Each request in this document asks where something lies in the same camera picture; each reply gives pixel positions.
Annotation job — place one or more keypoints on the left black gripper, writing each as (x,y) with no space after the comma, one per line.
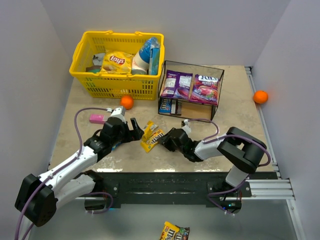
(129,129)

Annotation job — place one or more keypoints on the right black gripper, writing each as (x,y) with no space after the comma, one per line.
(171,140)

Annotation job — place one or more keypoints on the brown chocolate bar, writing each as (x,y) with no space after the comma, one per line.
(176,108)

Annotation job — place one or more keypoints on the blue m&m bag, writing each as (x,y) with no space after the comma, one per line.
(165,106)
(115,146)

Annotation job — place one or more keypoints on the purple candy bag back side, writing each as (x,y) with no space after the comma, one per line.
(177,85)

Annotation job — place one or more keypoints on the purple Fox's berries bag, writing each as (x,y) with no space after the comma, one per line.
(205,90)

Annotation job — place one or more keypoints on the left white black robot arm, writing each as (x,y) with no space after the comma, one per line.
(39,197)

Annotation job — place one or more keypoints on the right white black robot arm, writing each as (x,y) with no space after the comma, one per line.
(244,151)

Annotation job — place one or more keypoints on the small yellow candy bag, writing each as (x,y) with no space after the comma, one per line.
(148,130)

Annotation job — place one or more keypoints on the M&M bags on floor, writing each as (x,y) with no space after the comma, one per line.
(174,232)

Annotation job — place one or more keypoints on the yellow M&M bag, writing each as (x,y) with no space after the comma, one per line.
(152,141)

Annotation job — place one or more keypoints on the orange fruit near basket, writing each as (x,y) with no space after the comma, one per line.
(127,102)

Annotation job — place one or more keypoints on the yellow plastic shopping basket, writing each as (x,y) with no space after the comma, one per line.
(104,85)

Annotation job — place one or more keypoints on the pink rectangular box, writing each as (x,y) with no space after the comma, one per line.
(97,119)

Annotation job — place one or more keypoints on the yellow Lays chip bag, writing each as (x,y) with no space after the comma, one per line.
(117,62)

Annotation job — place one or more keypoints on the brown green packet in basket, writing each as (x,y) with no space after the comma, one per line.
(93,69)

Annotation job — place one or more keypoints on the blue cardboard box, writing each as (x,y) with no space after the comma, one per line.
(154,61)

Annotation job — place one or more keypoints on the grey crumpled packet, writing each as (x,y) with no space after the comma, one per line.
(97,59)

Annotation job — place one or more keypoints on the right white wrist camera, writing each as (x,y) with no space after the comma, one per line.
(186,125)

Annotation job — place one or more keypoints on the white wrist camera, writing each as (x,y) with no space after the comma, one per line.
(186,125)
(117,113)

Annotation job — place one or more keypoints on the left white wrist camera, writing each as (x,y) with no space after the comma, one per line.
(117,113)

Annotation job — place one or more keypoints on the black wire wooden shelf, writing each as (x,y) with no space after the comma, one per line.
(191,110)

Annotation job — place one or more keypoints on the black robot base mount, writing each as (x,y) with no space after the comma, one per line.
(169,188)

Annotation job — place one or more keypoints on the orange fruit at wall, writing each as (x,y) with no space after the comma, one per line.
(260,97)

